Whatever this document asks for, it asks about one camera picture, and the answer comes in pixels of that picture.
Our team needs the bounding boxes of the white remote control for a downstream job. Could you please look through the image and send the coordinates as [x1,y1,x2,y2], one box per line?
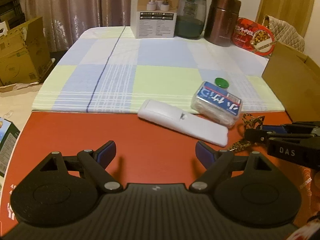
[137,99,228,147]

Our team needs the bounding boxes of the brown thermos flask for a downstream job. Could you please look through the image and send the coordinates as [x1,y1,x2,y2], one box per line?
[204,0,241,47]

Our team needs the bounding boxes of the white product box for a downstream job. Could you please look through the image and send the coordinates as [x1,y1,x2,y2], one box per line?
[130,0,179,38]

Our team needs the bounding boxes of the black folding cart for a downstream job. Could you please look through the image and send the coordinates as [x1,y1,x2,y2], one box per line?
[0,0,25,29]

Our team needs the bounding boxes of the keyring with braided lanyard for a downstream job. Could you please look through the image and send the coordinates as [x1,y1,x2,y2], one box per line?
[227,113,266,153]

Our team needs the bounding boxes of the checkered tablecloth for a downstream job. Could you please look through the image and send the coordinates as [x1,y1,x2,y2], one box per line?
[33,27,284,113]

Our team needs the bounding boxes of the cardboard box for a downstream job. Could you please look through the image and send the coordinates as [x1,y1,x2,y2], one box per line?
[262,42,320,121]

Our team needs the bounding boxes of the green glass jar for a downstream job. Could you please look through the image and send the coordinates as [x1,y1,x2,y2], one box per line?
[175,0,207,39]

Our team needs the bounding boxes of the blue toothpick box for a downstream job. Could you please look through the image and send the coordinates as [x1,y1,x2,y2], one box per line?
[191,81,242,128]

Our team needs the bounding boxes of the wooden door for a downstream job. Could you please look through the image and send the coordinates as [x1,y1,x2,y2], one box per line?
[255,0,314,36]

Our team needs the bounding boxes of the quilted beige chair cover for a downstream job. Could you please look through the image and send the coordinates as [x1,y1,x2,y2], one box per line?
[263,15,305,53]

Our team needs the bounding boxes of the pink curtain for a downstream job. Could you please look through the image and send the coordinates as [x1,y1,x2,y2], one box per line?
[20,0,131,52]

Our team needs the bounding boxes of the red instant meal bowl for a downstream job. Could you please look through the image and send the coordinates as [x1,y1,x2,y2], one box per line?
[232,18,276,56]

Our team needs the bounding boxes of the folded cardboard boxes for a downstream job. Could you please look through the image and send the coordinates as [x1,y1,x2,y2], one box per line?
[0,17,52,86]

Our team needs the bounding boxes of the green cap small bottle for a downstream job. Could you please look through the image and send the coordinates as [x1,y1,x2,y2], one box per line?
[214,77,229,89]

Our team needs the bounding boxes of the red desk mat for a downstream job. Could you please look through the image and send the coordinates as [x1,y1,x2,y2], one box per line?
[1,112,319,239]

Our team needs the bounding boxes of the magazine on floor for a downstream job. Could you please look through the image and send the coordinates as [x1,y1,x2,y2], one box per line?
[0,118,20,177]

